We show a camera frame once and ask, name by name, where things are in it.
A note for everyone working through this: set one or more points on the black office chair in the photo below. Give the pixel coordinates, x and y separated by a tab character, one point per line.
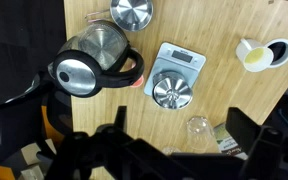
4	133

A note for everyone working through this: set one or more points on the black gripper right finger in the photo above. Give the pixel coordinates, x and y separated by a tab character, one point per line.
242	131

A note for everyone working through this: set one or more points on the silver metal pan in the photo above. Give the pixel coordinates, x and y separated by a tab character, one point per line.
130	13

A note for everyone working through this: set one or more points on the pink round object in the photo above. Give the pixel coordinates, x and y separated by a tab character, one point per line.
138	82

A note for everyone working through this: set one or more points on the small clear glass dish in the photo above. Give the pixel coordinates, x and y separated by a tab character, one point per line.
170	150

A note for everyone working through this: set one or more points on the white ceramic mug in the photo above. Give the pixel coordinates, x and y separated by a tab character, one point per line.
247	50

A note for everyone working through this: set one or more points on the clear drinking glass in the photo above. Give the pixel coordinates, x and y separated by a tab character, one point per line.
199	130

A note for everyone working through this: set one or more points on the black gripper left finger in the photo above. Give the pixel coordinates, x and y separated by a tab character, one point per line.
120	118

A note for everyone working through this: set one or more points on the small printed carton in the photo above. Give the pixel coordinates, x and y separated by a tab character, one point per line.
222	136

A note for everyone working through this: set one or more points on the cardboard box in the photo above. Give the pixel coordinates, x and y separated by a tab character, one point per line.
32	173
29	154

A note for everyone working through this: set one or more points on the small silver pot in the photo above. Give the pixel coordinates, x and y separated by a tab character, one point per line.
165	75

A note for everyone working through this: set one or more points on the silver digital kitchen scale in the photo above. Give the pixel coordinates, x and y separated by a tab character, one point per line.
180	55

